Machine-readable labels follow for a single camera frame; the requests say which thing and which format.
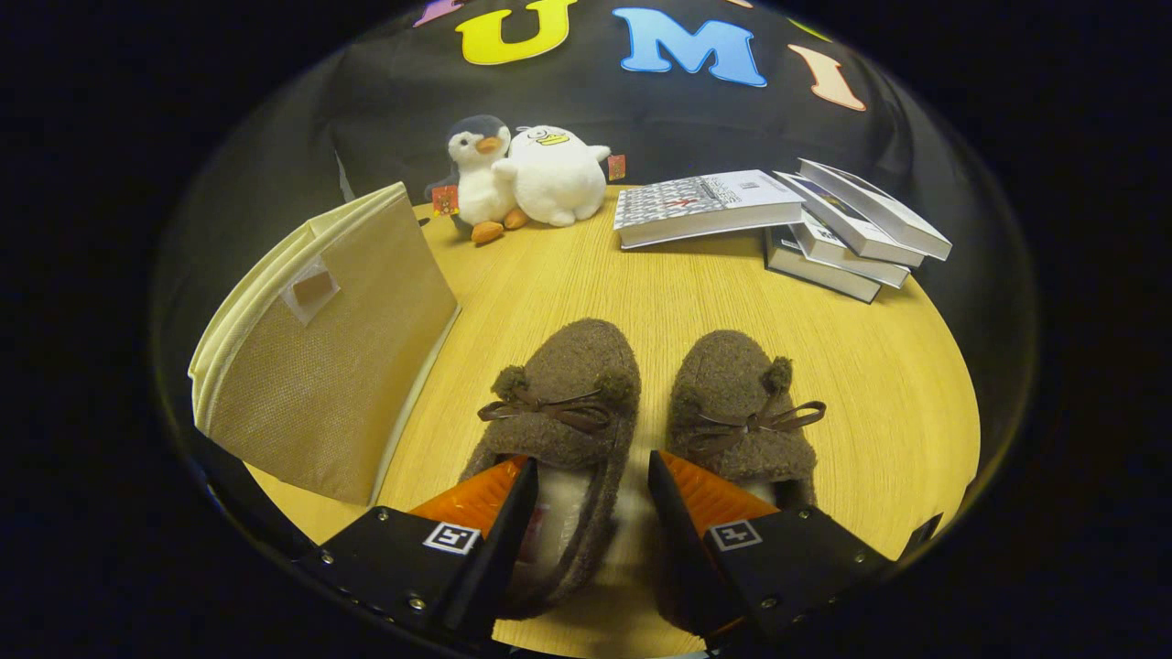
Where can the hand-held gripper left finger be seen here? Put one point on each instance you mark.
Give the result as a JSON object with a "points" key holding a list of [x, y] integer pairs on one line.
{"points": [[485, 577]]}

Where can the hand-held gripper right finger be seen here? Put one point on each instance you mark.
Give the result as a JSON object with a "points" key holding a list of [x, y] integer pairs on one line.
{"points": [[696, 567]]}

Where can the brown fuzzy shoe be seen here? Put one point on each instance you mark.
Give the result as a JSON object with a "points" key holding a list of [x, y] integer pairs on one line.
{"points": [[577, 366], [732, 375]]}

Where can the beige fabric storage box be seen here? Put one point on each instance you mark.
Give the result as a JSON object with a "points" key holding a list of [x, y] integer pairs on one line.
{"points": [[330, 384]]}

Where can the dark grey book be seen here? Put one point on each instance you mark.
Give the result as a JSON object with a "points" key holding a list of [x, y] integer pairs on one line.
{"points": [[815, 275]]}

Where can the white book striped spine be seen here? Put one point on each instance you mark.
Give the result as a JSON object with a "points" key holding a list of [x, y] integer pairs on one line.
{"points": [[851, 261]]}

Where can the grey patterned cover book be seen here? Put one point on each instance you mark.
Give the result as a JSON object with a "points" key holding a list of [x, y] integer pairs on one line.
{"points": [[696, 197]]}

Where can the penguin plush toy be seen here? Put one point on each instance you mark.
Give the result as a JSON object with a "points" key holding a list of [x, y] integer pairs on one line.
{"points": [[476, 188]]}

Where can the white duck plush toy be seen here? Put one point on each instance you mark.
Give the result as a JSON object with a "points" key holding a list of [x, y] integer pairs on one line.
{"points": [[554, 178]]}

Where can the white book dark picture cover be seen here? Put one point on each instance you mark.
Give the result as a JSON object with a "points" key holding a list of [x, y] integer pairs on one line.
{"points": [[870, 197]]}

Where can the black backdrop cloth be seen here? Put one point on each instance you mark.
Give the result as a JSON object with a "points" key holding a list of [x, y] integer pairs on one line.
{"points": [[641, 119]]}

